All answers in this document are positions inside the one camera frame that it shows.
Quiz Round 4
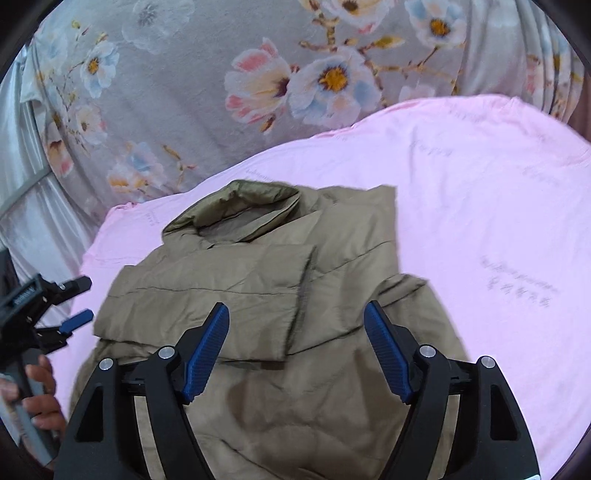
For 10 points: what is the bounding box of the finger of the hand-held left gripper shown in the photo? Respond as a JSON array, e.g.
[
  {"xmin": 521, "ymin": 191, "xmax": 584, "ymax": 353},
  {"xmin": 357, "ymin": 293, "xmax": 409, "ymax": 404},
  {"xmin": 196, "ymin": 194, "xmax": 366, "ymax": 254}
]
[
  {"xmin": 41, "ymin": 275, "xmax": 93, "ymax": 306},
  {"xmin": 34, "ymin": 309, "xmax": 96, "ymax": 352}
]

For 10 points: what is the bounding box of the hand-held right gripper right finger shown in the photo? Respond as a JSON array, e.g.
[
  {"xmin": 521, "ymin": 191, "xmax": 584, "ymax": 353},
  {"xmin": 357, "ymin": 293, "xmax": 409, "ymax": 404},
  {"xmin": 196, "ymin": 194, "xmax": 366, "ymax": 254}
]
[{"xmin": 363, "ymin": 300, "xmax": 542, "ymax": 480}]

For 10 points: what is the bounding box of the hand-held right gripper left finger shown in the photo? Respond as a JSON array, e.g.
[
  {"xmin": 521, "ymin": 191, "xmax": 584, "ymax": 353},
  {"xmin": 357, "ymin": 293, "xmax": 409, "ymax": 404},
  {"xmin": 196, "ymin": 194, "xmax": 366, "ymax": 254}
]
[{"xmin": 54, "ymin": 302, "xmax": 231, "ymax": 480}]

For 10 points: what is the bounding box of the olive puffer jacket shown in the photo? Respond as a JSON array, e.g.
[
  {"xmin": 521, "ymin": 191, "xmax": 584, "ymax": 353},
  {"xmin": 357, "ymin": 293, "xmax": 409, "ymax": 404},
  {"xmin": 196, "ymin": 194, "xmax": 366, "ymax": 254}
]
[{"xmin": 69, "ymin": 180, "xmax": 472, "ymax": 480}]

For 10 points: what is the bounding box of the person's left hand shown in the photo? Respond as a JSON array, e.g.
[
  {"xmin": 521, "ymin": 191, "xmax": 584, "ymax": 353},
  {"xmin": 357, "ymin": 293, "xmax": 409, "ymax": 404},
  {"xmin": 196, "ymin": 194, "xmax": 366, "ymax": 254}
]
[{"xmin": 0, "ymin": 353, "xmax": 68, "ymax": 433}]

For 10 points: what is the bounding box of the silver satin curtain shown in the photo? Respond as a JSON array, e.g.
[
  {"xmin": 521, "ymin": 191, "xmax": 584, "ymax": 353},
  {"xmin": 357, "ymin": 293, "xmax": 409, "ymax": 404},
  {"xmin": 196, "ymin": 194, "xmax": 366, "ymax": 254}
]
[{"xmin": 0, "ymin": 99, "xmax": 108, "ymax": 288}]

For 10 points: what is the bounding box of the pink printed bed sheet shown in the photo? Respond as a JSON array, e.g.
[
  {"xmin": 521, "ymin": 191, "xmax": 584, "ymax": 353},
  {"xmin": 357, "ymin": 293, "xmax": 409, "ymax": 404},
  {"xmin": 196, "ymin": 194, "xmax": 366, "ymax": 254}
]
[{"xmin": 46, "ymin": 94, "xmax": 591, "ymax": 480}]

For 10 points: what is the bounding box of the grey floral blanket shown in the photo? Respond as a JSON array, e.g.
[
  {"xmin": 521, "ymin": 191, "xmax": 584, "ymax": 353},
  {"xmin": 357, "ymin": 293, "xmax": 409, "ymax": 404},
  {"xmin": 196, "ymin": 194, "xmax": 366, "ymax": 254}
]
[{"xmin": 18, "ymin": 0, "xmax": 588, "ymax": 219}]

